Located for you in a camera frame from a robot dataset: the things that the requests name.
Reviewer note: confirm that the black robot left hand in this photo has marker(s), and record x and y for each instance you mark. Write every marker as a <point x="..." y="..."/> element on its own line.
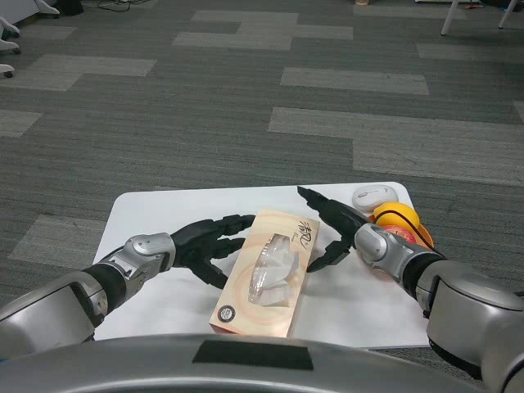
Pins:
<point x="196" y="241"/>

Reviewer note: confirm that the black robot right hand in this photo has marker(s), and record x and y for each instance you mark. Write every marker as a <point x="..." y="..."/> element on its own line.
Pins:
<point x="341" y="219"/>

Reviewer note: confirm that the beige wood-print tissue box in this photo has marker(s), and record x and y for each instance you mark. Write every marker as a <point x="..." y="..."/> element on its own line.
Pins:
<point x="241" y="303"/>

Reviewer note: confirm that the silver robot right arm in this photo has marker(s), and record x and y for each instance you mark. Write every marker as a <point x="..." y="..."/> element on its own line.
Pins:
<point x="376" y="245"/>

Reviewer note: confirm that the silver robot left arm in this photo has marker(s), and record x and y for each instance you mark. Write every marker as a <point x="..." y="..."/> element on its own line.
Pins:
<point x="143" y="249"/>

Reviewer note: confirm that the white computer mouse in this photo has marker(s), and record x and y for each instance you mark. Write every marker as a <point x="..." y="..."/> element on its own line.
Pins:
<point x="374" y="196"/>

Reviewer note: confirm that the red apple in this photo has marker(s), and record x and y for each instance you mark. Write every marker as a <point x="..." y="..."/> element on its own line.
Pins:
<point x="397" y="231"/>

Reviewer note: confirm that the yellow lemon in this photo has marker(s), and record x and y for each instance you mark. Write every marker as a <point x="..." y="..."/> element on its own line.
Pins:
<point x="403" y="209"/>

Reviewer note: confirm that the orange round plate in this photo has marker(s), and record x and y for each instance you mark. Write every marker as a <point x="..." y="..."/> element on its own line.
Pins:
<point x="425" y="235"/>

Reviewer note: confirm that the silver robot chest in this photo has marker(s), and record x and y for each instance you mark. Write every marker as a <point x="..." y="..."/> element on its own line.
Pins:
<point x="123" y="364"/>

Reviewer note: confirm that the beige plastic stool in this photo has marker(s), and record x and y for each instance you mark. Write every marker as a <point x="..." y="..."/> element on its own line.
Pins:
<point x="361" y="2"/>

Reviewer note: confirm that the white desk leg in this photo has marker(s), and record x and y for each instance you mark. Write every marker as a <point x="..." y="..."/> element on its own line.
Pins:
<point x="507" y="14"/>
<point x="449" y="18"/>

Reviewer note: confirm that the small red floor item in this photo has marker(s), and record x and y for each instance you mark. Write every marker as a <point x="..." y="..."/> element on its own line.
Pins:
<point x="471" y="6"/>

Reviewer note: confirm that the white partition caster foot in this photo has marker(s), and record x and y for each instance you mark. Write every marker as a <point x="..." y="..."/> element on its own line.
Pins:
<point x="49" y="8"/>
<point x="8" y="26"/>
<point x="5" y="68"/>
<point x="8" y="46"/>

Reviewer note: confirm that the black bag on floor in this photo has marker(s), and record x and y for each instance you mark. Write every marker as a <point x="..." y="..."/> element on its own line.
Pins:
<point x="73" y="5"/>

